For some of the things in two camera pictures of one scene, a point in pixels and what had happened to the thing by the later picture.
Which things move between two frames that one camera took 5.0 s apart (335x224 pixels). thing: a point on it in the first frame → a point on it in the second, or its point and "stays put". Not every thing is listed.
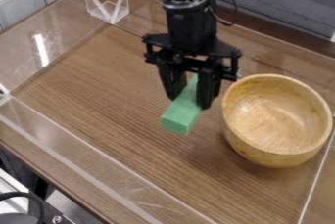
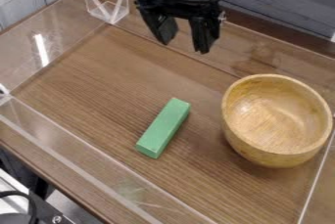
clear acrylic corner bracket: [107, 11] stays put
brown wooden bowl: [276, 120] stays put
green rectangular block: [183, 109] → [162, 127]
